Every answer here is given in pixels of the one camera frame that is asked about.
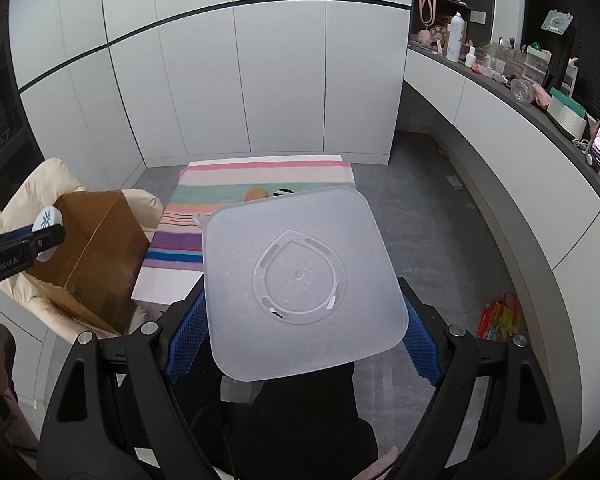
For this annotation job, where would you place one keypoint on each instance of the small white drawer organiser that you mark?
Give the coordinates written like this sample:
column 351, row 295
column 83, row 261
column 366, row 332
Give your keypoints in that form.
column 537, row 65

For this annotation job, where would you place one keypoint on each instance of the white ribbed box green lid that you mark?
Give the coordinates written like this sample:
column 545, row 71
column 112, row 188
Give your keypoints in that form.
column 567, row 115

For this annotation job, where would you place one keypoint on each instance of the tan powder puff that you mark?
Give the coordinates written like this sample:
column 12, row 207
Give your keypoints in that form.
column 256, row 195

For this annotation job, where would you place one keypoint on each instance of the brown cardboard box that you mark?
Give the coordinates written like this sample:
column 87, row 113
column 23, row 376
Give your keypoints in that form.
column 95, row 260

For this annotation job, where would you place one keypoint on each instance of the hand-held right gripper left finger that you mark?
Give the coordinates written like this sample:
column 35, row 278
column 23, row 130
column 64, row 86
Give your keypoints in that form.
column 186, row 341

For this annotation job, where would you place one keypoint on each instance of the grey monitor mount plate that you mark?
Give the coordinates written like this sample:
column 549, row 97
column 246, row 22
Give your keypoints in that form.
column 556, row 21

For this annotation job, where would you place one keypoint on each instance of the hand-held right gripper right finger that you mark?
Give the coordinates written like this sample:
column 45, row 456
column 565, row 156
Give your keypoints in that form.
column 421, row 347

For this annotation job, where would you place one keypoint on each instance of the tall white spray bottle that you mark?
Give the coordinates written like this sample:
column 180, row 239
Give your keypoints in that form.
column 456, row 40

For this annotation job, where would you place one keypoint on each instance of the beige paw cushion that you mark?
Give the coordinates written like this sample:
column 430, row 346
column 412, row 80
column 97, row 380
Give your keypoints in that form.
column 441, row 37

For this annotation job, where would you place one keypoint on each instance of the dark glass cabinet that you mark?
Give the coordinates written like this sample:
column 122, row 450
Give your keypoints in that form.
column 5, row 125

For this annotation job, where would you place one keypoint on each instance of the small white bottle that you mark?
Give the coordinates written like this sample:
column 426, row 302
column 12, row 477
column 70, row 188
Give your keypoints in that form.
column 470, row 59

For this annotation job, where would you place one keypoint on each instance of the striped colourful cloth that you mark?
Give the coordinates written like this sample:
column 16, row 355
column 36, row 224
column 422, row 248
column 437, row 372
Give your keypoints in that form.
column 190, row 200

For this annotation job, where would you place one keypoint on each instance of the colourful box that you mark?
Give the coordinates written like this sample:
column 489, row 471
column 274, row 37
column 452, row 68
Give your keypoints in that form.
column 500, row 317

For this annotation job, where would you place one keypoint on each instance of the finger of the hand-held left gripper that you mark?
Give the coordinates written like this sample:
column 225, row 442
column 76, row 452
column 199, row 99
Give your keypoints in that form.
column 40, row 240

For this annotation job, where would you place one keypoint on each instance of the white round jar green emblem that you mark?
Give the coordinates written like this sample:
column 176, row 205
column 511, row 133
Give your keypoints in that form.
column 47, row 217

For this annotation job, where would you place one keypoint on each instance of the cream armchair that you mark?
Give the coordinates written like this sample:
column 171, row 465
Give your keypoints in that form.
column 35, row 185

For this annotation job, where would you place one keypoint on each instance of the translucent square plastic lid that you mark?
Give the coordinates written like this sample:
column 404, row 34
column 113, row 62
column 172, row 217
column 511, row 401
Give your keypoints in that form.
column 305, row 270

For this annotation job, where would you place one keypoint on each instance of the striped tablecloth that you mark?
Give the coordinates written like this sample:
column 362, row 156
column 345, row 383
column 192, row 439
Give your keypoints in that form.
column 165, row 287

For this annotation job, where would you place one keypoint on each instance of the clear acrylic organiser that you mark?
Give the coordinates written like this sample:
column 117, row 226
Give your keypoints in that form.
column 502, row 60

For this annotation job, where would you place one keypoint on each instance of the person's black pants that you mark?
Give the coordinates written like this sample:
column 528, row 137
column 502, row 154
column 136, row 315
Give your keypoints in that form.
column 290, row 410

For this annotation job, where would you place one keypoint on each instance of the clear glass jar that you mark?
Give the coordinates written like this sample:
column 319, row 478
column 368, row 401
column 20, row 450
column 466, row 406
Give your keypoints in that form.
column 521, row 90

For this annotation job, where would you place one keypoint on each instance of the white cabinet counter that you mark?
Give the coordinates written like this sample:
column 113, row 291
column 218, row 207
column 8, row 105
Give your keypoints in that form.
column 505, row 130

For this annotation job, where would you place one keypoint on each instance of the black round compact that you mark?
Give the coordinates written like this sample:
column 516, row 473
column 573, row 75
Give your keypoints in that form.
column 282, row 191

